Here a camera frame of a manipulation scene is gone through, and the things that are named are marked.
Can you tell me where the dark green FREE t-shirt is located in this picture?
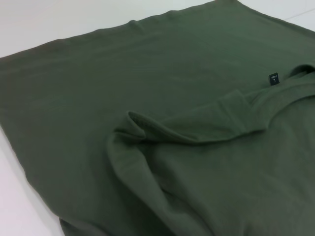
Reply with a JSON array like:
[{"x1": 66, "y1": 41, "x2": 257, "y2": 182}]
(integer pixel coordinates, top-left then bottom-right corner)
[{"x1": 0, "y1": 0, "x2": 315, "y2": 236}]

